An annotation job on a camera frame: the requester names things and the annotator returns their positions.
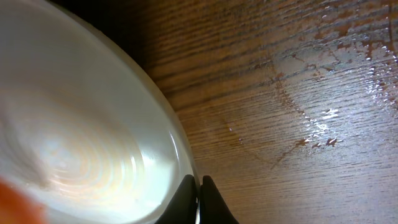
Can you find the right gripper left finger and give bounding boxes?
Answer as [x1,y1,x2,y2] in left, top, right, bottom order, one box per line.
[155,175,198,224]

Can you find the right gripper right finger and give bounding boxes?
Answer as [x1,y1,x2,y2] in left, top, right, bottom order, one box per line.
[200,175,239,224]

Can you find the white plate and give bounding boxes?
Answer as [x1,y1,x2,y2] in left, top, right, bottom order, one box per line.
[1,1,198,223]

